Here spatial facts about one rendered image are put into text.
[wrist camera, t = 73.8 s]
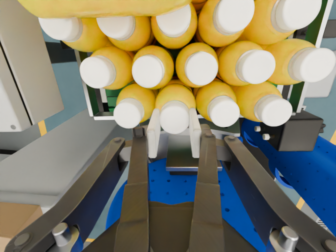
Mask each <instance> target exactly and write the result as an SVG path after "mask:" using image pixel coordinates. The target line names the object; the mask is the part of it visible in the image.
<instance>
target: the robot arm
mask: <svg viewBox="0 0 336 252"><path fill-rule="evenodd" d="M160 131H161V125H160V109H158V108H155V109H154V110H153V113H152V116H151V119H150V122H149V125H142V126H136V127H134V128H132V140H128V141H125V139H124V138H123V137H116V138H114V139H112V140H111V141H110V142H109V143H108V145H107V146H106V147H105V148H104V149H103V150H102V151H101V153H100V154H99V155H98V156H97V157H96V158H95V160H94V161H93V162H92V163H91V164H90V165H89V166H88V168H87V169H86V170H85V171H84V172H83V173H82V175H81V176H80V177H79V178H78V179H77V180H76V181H75V183H74V184H73V185H72V186H71V187H70V188H69V190H68V191H67V192H66V193H65V194H64V195H63V196H62V198H61V199H60V200H59V201H58V202H57V203H56V205H55V206H53V207H52V208H51V209H49V210H48V211H47V212H45V213H44V214H43V215H41V216H40V217H39V218H38V219H36V220H35V221H34V222H32V223H31V224H30V225H28V226H27V227H26V228H25V229H23V230H22V231H21V232H19V233H18V234H17V235H15V236H14V237H13V238H12V239H11V240H10V241H9V242H8V244H7V245H6V247H5V249H4V252H259V251H258V250H257V249H256V248H255V247H254V246H252V245H251V244H250V243H249V242H248V241H247V240H246V239H245V238H244V237H243V236H242V235H241V234H240V233H238V232H237V231H236V230H235V229H234V228H233V227H232V226H231V225H230V224H229V223H228V222H227V221H225V220H224V219H223V218H222V206H221V192H220V185H219V180H218V164H217V160H221V163H222V165H223V167H224V169H225V171H226V173H227V175H228V177H229V179H230V181H231V183H232V184H233V186H234V188H235V190H236V192H237V194H238V196H239V198H240V200H241V202H242V204H243V206H244V208H245V210H246V212H247V214H248V216H249V218H250V220H251V222H252V224H253V226H254V228H255V230H256V231H257V233H258V235H259V237H260V239H261V240H262V242H263V243H264V245H265V246H266V248H265V252H336V237H335V236H334V235H332V234H331V233H330V232H329V231H327V230H326V229H325V228H323V227H322V226H321V225H319V224H318V223H317V222H315V221H314V220H313V219H312V218H310V217H309V216H308V215H306V214H305V213H304V212H302V211H301V210H300V209H299V208H297V206H296V205H295V204H294V203H293V202H292V201H291V199H290V198H289V197H288V196H287V195H286V194H285V192H284V191H283V190H282V189H281V188H280V187H279V185H278V184H277V183H276V182H275V181H274V180H273V178H272V177H271V176H270V175H269V174H268V173H267V171H266V170H265V169H264V168H263V167H262V165H261V164H260V163H259V162H258V161H257V160H256V158H255V157H254V156H253V155H252V154H251V153H250V151H249V150H248V149H247V148H246V147H245V146H244V144H243V143H242V142H241V141H240V140H239V139H238V138H237V137H235V136H232V135H231V136H225V137H224V140H223V139H218V138H216V136H215V135H214V134H213V133H212V131H211V129H210V126H209V125H208V124H200V123H199V119H198V116H197V112H196V109H195V108H194V107H191V108H190V109H189V133H190V142H191V150H192V157H193V158H199V163H198V172H197V181H196V186H195V195H194V201H186V202H182V203H177V204H167V203H162V202H158V201H151V197H150V177H149V158H155V157H157V151H158V144H159V138H160ZM148 157H149V158H148ZM128 161H129V169H128V177H127V184H125V185H124V191H123V198H122V205H121V212H120V218H119V219H118V220H117V221H115V222H114V223H113V224H112V225H111V226H110V227H109V228H107V229H106V230H105V231H104V232H103V233H102V234H101V235H99V236H98V237H97V238H96V239H95V240H94V241H93V242H91V243H90V244H89V245H88V246H87V247H86V248H84V249H83V247H84V243H85V241H86V240H87V238H88V237H89V235H90V233H91V232H92V230H93V228H94V226H95V225H96V223H97V221H98V219H99V217H100V215H101V213H102V211H103V210H104V208H105V206H106V204H107V202H108V200H109V198H110V196H111V195H112V193H113V191H114V189H115V187H116V185H117V183H118V181H119V180H120V178H121V176H122V174H123V172H124V170H125V168H126V167H127V165H128Z"/></svg>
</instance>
